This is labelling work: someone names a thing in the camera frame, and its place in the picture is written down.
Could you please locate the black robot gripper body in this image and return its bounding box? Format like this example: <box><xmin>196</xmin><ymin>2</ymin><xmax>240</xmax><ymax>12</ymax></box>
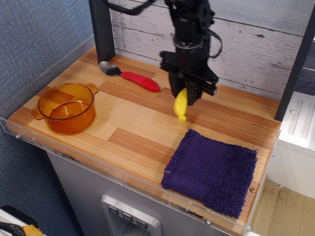
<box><xmin>160</xmin><ymin>46</ymin><xmax>219</xmax><ymax>96</ymax></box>

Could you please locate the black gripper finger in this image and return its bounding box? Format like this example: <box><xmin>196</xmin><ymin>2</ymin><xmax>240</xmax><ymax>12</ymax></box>
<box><xmin>169</xmin><ymin>74</ymin><xmax>187</xmax><ymax>97</ymax></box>
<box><xmin>186</xmin><ymin>82</ymin><xmax>203</xmax><ymax>106</ymax></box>

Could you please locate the yellow toy banana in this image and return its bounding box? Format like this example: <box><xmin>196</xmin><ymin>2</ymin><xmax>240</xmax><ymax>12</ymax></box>
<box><xmin>173</xmin><ymin>88</ymin><xmax>188</xmax><ymax>122</ymax></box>

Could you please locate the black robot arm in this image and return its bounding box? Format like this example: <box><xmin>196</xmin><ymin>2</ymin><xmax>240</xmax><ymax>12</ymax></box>
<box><xmin>160</xmin><ymin>0</ymin><xmax>220</xmax><ymax>106</ymax></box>

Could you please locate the purple folded towel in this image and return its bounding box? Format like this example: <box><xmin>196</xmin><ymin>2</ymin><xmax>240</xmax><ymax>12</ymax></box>
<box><xmin>161</xmin><ymin>129</ymin><xmax>257</xmax><ymax>219</ymax></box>

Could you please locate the amber transparent plastic pot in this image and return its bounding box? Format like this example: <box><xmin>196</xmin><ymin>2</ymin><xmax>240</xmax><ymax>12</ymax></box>
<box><xmin>31</xmin><ymin>83</ymin><xmax>99</xmax><ymax>135</ymax></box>

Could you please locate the white ribbed metal box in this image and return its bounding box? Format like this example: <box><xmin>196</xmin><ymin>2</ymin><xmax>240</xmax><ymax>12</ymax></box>
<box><xmin>279</xmin><ymin>92</ymin><xmax>315</xmax><ymax>150</ymax></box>

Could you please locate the clear acrylic table guard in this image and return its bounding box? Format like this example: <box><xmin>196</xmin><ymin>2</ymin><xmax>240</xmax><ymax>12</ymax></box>
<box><xmin>1</xmin><ymin>48</ymin><xmax>281</xmax><ymax>236</ymax></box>

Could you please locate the silver cabinet with button panel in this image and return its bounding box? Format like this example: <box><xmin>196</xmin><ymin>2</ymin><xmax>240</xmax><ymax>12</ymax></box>
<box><xmin>46</xmin><ymin>150</ymin><xmax>237</xmax><ymax>236</ymax></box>

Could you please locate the red handled metal spoon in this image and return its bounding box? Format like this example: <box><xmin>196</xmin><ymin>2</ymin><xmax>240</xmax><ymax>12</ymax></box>
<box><xmin>98</xmin><ymin>61</ymin><xmax>160</xmax><ymax>92</ymax></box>

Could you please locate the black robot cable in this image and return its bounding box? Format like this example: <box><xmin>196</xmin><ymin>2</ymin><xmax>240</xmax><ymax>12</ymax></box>
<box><xmin>104</xmin><ymin>0</ymin><xmax>158</xmax><ymax>16</ymax></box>

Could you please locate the black right frame post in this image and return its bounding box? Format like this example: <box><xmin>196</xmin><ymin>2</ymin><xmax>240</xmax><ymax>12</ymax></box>
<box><xmin>274</xmin><ymin>4</ymin><xmax>315</xmax><ymax>121</ymax></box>

